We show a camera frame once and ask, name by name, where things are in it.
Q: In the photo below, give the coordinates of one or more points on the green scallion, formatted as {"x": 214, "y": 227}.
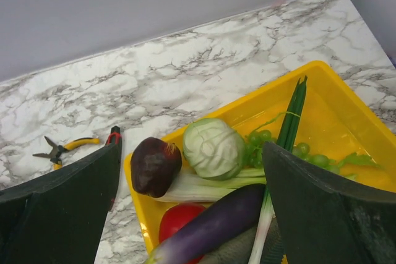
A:
{"x": 285, "y": 140}

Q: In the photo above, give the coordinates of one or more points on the dark red onion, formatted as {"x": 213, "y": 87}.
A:
{"x": 154, "y": 166}

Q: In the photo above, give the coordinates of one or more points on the grey toy fish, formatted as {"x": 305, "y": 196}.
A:
{"x": 238, "y": 250}

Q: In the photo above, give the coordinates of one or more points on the purple eggplant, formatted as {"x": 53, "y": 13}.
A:
{"x": 227, "y": 218}

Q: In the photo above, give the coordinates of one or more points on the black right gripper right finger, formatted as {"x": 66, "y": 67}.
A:
{"x": 326, "y": 218}

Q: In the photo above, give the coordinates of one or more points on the pale green cabbage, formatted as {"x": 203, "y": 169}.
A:
{"x": 213, "y": 149}

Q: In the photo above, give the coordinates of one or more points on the green grape bunch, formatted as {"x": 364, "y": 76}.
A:
{"x": 256, "y": 139}

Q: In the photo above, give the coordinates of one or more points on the red tomato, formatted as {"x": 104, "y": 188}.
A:
{"x": 176, "y": 220}

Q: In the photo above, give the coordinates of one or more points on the yellow handled pliers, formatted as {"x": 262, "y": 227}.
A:
{"x": 57, "y": 150}

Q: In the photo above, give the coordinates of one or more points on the red black utility knife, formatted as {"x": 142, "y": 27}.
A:
{"x": 115, "y": 138}

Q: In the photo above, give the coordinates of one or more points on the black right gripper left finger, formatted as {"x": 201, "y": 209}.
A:
{"x": 59, "y": 217}

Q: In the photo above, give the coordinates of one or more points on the green celery stalk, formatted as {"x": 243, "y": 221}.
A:
{"x": 189, "y": 187}

